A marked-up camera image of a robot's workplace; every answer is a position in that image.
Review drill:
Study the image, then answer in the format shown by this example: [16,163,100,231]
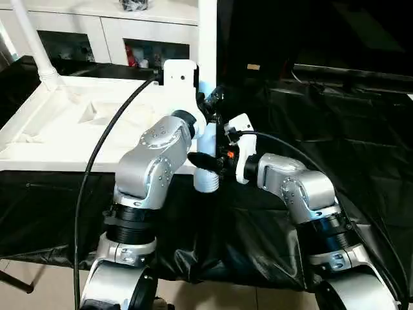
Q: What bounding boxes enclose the black table mat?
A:
[0,54,413,293]

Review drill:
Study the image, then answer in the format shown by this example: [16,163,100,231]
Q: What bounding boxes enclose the black folding table frame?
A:
[0,269,35,295]

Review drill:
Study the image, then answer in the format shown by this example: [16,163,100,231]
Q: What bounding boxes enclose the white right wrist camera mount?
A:
[224,112,258,186]

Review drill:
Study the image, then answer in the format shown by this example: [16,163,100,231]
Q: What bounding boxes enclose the white plastic table top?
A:
[0,74,201,176]

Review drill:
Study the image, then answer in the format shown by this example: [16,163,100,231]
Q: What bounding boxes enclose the white glass-door cabinet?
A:
[0,0,201,70]

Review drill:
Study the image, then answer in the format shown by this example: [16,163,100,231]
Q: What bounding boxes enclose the white plastic table leg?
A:
[192,0,221,194]
[9,0,63,93]

